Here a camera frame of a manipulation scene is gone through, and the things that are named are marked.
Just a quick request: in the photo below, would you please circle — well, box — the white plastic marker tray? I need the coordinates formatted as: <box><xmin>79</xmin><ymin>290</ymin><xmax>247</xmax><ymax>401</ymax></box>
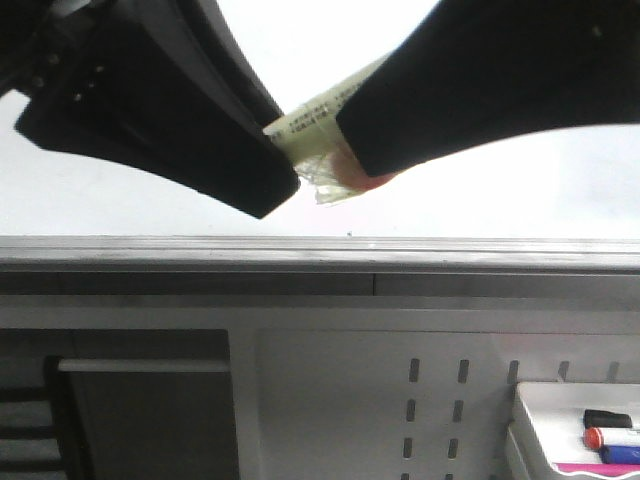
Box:
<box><xmin>505</xmin><ymin>382</ymin><xmax>639</xmax><ymax>479</ymax></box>

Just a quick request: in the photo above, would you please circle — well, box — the black marker in tray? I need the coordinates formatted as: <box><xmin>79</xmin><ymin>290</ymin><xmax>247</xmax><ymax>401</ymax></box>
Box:
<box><xmin>583</xmin><ymin>409</ymin><xmax>634</xmax><ymax>429</ymax></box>

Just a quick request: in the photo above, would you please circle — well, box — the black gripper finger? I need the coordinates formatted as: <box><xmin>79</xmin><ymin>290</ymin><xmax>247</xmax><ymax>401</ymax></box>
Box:
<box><xmin>337</xmin><ymin>1</ymin><xmax>639</xmax><ymax>177</ymax></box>
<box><xmin>13</xmin><ymin>1</ymin><xmax>300</xmax><ymax>218</ymax></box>

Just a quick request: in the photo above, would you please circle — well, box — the whiteboard with aluminium frame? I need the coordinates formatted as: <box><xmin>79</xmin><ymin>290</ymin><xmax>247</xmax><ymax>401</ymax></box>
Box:
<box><xmin>0</xmin><ymin>0</ymin><xmax>640</xmax><ymax>274</ymax></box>

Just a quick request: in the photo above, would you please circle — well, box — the red capped whiteboard marker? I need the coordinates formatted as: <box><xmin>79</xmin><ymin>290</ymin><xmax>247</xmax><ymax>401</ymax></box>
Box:
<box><xmin>583</xmin><ymin>427</ymin><xmax>640</xmax><ymax>450</ymax></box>

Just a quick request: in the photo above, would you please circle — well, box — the pink capped marker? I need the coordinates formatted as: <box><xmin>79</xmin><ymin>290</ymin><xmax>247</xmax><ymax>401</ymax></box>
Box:
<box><xmin>555</xmin><ymin>463</ymin><xmax>639</xmax><ymax>477</ymax></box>

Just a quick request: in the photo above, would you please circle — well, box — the dark grey chair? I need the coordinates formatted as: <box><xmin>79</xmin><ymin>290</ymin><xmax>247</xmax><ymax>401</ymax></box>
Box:
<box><xmin>1</xmin><ymin>330</ymin><xmax>240</xmax><ymax>479</ymax></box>

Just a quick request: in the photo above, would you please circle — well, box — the grey perforated metal panel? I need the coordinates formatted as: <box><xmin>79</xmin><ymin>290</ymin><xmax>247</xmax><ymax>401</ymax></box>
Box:
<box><xmin>1</xmin><ymin>295</ymin><xmax>639</xmax><ymax>479</ymax></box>

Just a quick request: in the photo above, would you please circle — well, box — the white black-tip whiteboard marker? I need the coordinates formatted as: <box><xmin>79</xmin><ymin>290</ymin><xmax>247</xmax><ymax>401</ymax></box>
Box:
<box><xmin>263</xmin><ymin>55</ymin><xmax>396</xmax><ymax>204</ymax></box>

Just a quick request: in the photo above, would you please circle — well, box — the blue capped whiteboard marker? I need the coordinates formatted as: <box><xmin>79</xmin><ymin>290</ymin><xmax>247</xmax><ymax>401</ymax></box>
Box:
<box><xmin>599</xmin><ymin>445</ymin><xmax>640</xmax><ymax>465</ymax></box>

